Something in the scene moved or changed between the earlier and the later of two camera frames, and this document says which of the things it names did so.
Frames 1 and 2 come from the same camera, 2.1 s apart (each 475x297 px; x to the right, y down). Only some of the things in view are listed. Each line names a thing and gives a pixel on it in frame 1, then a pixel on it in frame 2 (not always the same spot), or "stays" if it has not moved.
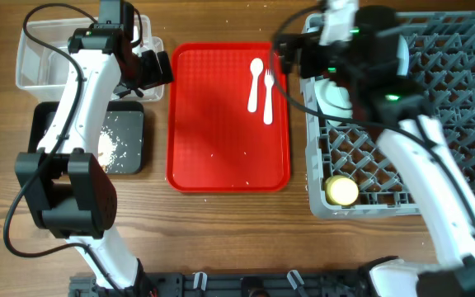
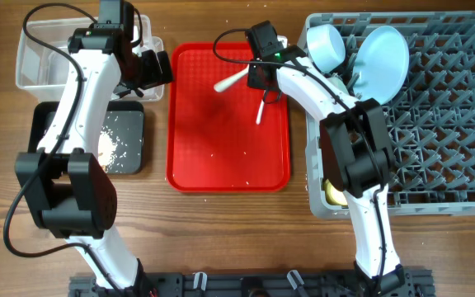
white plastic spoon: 256,68 -> 227,82
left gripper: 155,77 stays
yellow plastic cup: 340,190 stays
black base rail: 218,285 stays
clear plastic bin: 43,58 stays
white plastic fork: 268,112 -> 259,112
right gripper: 295,50 -> 255,84
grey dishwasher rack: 454,61 stays
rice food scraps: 107,144 stays
